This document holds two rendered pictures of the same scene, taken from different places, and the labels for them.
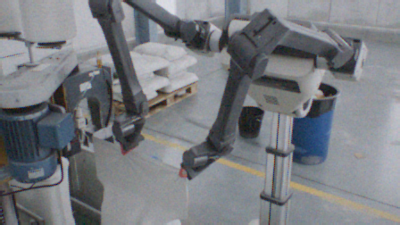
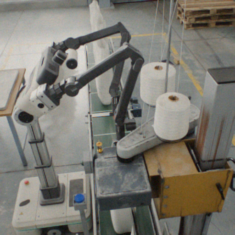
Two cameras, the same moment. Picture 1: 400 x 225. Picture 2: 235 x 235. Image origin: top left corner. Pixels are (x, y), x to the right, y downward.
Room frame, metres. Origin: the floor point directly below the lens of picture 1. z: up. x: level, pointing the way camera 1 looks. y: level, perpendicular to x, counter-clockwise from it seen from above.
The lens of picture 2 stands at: (2.20, 1.28, 2.30)
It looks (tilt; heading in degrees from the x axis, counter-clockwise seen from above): 37 degrees down; 230
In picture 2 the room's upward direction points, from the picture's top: 3 degrees counter-clockwise
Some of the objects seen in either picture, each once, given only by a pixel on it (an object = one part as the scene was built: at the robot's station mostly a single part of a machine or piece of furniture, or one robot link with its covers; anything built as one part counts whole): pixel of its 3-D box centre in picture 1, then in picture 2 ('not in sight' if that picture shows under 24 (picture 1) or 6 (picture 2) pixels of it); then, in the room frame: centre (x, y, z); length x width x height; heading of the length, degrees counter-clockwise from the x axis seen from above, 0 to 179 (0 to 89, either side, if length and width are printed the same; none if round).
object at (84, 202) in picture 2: not in sight; (80, 202); (1.70, 0.25, 0.81); 0.08 x 0.08 x 0.06; 55
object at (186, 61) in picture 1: (170, 63); not in sight; (4.94, 0.41, 0.44); 0.68 x 0.44 x 0.15; 145
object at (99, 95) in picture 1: (68, 93); (120, 186); (1.64, 0.59, 1.21); 0.30 x 0.25 x 0.30; 55
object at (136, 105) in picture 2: not in sight; (133, 105); (0.26, -0.76, 0.35); 0.30 x 0.15 x 0.15; 55
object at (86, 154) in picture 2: (109, 74); (88, 162); (1.69, 0.42, 1.29); 0.08 x 0.05 x 0.09; 55
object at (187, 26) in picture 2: not in sight; (206, 18); (-3.69, -2.44, 0.07); 1.20 x 0.82 x 0.14; 143
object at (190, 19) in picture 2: not in sight; (207, 12); (-3.70, -2.42, 0.22); 1.21 x 0.84 x 0.14; 145
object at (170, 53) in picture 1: (158, 51); not in sight; (5.08, 0.57, 0.56); 0.67 x 0.43 x 0.15; 55
